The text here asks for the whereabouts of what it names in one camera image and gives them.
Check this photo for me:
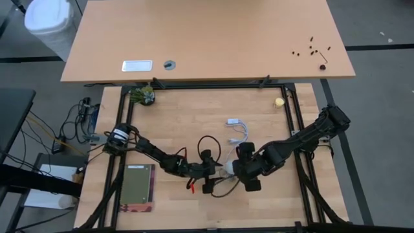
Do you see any green spiral notebook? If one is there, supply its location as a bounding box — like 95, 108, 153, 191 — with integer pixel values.
118, 164, 156, 214

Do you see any black power strip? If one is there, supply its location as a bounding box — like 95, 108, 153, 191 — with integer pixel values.
80, 96, 92, 121

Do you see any white rectangular desk plate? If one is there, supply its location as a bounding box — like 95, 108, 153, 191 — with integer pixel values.
121, 60, 153, 72

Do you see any white low shelf board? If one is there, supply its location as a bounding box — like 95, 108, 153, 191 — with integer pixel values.
24, 163, 82, 210

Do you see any white power cord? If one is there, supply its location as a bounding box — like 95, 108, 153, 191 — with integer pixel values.
225, 118, 250, 162

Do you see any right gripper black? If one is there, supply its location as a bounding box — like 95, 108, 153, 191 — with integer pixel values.
232, 142, 286, 193

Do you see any black side table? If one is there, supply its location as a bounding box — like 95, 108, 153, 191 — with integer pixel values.
0, 89, 36, 164

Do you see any light wooden desk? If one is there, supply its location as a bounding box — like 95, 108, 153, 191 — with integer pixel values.
60, 0, 356, 84

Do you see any black looped cable red tape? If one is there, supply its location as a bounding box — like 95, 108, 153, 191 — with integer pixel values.
186, 135, 223, 195

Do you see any black aluminium table frame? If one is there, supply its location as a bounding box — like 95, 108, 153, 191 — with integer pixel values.
77, 82, 350, 233

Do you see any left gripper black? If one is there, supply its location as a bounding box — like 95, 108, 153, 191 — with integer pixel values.
189, 149, 226, 195

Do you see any black table leg beam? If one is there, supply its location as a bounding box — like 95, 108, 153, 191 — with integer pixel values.
0, 163, 82, 197

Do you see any white trash bin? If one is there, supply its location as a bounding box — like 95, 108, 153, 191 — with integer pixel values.
24, 0, 78, 62

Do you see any black power adapter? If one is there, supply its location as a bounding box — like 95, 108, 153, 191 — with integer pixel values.
51, 137, 67, 155

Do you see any potted succulent plant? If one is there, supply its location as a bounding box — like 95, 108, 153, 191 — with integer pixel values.
130, 85, 156, 107

